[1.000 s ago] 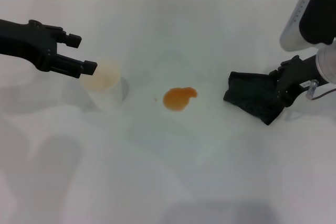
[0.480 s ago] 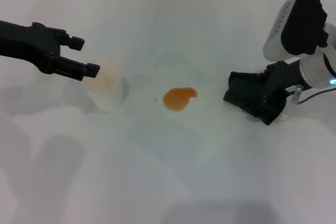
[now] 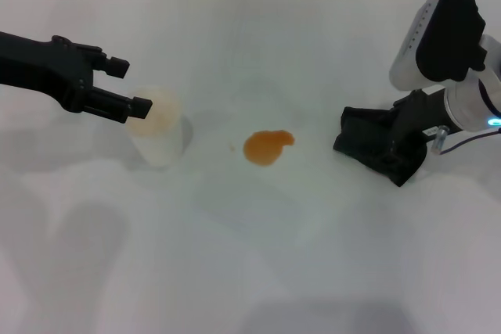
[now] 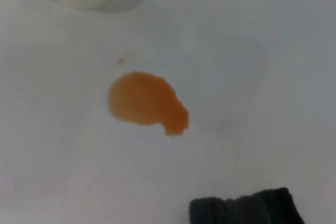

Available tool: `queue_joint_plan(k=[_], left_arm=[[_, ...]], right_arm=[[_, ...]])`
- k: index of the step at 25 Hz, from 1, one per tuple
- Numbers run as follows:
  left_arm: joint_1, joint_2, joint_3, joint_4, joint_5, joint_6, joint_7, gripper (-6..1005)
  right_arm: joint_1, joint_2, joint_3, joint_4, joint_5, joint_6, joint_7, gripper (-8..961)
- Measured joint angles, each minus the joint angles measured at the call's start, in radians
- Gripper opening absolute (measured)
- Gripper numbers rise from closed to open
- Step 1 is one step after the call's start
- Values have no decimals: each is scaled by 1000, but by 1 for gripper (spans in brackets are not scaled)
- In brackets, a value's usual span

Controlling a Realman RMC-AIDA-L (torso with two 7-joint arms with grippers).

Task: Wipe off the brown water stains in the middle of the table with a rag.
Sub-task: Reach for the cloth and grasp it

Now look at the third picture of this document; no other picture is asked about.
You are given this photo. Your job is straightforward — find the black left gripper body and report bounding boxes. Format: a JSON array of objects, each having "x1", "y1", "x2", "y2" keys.
[{"x1": 0, "y1": 30, "x2": 96, "y2": 114}]

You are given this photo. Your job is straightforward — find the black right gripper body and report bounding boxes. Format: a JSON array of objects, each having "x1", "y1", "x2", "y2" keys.
[{"x1": 391, "y1": 88, "x2": 452, "y2": 148}]

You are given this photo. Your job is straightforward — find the dark blue rag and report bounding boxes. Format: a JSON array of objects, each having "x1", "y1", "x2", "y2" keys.
[{"x1": 332, "y1": 106, "x2": 428, "y2": 189}]

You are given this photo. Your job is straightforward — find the white paper cup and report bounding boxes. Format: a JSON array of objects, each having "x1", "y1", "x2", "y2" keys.
[{"x1": 124, "y1": 85, "x2": 186, "y2": 169}]

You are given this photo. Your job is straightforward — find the brown water stain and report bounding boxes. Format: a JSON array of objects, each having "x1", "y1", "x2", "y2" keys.
[{"x1": 242, "y1": 129, "x2": 296, "y2": 168}]

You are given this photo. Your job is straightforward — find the right wrist camera housing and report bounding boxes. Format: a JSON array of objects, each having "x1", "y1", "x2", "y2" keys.
[{"x1": 388, "y1": 0, "x2": 488, "y2": 91}]

